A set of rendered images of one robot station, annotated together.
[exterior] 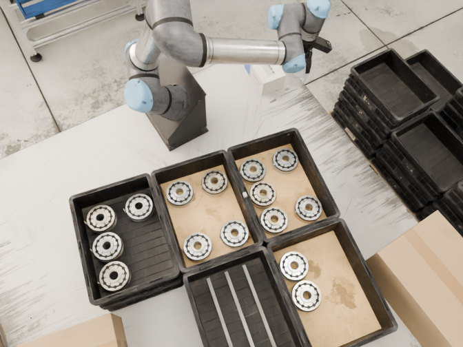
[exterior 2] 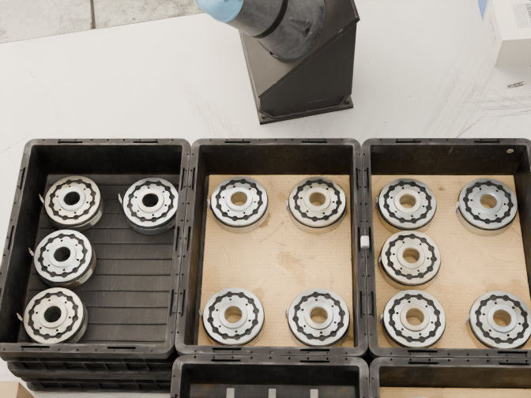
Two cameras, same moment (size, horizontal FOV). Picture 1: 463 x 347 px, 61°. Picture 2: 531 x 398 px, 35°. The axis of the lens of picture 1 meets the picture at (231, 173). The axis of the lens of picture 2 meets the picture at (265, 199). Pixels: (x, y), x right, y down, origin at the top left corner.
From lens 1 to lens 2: 23 cm
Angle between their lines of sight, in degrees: 14
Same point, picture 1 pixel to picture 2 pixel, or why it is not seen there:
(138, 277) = (98, 336)
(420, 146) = not seen: outside the picture
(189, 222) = (237, 265)
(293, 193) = (480, 279)
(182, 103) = (306, 27)
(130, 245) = (107, 272)
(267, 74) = (519, 23)
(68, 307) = not seen: outside the picture
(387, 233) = not seen: outside the picture
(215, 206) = (303, 252)
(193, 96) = (334, 19)
